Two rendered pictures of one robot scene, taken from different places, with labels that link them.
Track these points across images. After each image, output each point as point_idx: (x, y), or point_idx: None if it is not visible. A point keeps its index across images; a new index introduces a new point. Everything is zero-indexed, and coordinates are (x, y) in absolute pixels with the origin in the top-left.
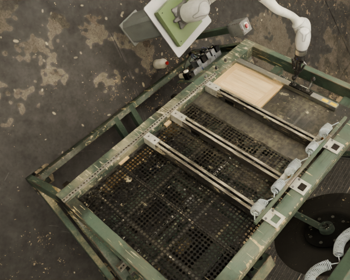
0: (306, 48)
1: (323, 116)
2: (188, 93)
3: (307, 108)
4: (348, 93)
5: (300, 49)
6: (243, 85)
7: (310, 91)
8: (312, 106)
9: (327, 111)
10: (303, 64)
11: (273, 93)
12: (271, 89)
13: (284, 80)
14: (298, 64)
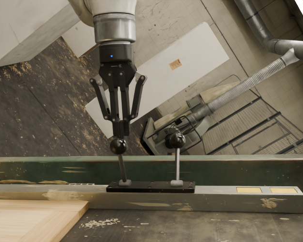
0: (133, 10)
1: (298, 238)
2: None
3: (216, 234)
4: (271, 176)
5: (113, 4)
6: None
7: (186, 183)
8: (226, 224)
9: (287, 221)
10: (138, 79)
11: (56, 228)
12: (45, 219)
13: (86, 187)
14: (118, 98)
